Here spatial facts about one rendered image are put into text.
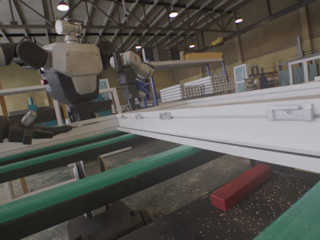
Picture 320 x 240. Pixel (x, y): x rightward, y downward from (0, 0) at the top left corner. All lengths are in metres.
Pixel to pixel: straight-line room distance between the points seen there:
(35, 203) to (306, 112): 0.33
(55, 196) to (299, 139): 0.31
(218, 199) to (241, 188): 0.09
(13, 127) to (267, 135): 0.70
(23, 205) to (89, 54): 0.87
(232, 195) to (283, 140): 0.43
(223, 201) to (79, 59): 0.88
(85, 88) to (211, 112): 0.83
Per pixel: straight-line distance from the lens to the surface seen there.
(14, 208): 0.31
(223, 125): 0.31
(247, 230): 0.59
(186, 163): 0.35
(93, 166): 1.28
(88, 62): 1.07
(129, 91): 0.94
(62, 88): 1.05
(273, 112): 0.25
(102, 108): 4.51
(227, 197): 0.65
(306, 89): 0.70
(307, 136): 0.25
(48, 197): 0.30
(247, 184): 0.72
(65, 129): 0.77
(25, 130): 0.73
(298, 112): 0.24
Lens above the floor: 0.96
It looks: 5 degrees down
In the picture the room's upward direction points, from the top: 10 degrees counter-clockwise
